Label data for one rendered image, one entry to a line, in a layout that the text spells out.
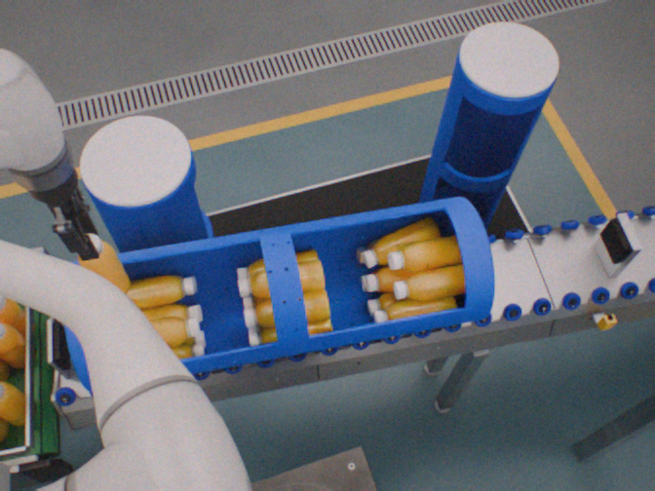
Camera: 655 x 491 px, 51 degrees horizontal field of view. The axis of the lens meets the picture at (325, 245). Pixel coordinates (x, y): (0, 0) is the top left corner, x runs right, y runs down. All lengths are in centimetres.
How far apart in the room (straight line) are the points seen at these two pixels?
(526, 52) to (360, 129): 123
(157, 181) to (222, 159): 131
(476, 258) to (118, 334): 92
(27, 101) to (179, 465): 51
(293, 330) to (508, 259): 65
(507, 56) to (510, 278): 65
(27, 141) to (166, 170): 86
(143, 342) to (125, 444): 11
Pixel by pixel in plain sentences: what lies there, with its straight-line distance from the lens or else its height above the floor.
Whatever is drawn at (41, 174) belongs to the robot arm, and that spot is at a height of 169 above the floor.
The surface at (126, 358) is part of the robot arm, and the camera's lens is 68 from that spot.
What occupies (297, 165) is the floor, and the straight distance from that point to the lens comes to 302.
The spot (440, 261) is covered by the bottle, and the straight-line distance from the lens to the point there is 153.
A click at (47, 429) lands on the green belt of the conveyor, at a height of 90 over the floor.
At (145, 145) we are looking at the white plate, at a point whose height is 104.
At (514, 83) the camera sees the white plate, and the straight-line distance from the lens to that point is 201.
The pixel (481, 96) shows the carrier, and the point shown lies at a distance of 200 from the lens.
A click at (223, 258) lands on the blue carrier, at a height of 105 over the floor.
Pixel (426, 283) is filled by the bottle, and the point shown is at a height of 113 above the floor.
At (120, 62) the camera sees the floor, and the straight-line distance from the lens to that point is 351.
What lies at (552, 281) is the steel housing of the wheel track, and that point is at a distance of 182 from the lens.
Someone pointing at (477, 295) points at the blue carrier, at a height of 117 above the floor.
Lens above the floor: 248
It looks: 62 degrees down
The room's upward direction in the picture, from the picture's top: 2 degrees clockwise
